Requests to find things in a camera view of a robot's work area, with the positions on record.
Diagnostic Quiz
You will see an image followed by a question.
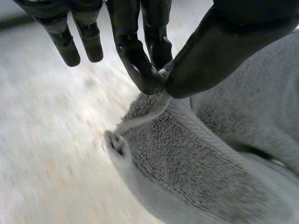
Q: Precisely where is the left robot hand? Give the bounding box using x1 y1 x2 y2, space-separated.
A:
13 0 299 99

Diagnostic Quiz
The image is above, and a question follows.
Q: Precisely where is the grey towel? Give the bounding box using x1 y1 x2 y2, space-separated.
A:
101 30 299 224

